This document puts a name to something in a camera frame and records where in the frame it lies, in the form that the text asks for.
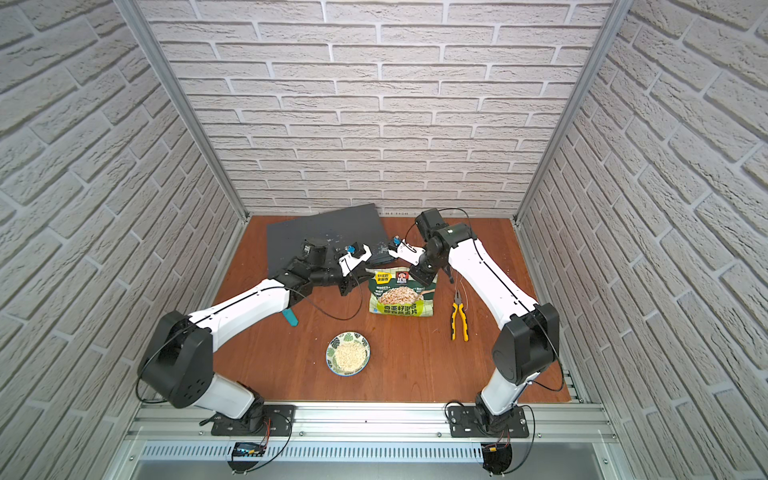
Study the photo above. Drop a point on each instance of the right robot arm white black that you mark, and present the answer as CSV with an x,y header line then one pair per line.
x,y
528,341

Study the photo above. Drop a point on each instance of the aluminium front rail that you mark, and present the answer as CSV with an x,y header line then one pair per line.
x,y
381,422

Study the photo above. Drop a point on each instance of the yellow black pliers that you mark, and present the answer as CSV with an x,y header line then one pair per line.
x,y
458,320

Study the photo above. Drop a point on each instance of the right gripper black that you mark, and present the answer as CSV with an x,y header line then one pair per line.
x,y
414,269

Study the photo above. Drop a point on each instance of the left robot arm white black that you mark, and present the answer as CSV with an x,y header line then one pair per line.
x,y
178,361

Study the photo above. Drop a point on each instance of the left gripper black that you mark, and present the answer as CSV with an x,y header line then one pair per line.
x,y
348,278

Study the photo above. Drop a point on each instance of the left controller board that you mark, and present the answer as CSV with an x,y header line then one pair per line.
x,y
246,456

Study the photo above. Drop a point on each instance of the controller board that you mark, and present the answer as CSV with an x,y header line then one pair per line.
x,y
497,457
246,456

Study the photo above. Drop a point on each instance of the leaf pattern breakfast bowl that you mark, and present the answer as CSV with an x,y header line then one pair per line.
x,y
334,344

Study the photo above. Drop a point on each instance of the oats pile in bowl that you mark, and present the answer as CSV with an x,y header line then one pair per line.
x,y
350,356

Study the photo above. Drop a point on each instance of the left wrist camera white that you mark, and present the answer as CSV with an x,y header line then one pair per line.
x,y
354,255

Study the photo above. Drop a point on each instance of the green oats bag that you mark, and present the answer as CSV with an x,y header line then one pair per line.
x,y
395,292

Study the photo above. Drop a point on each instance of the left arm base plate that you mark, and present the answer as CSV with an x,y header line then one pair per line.
x,y
273,419

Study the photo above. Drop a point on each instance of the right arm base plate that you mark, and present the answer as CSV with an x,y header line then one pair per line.
x,y
470,421

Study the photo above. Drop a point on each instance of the right controller board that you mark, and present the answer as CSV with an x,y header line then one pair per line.
x,y
497,457

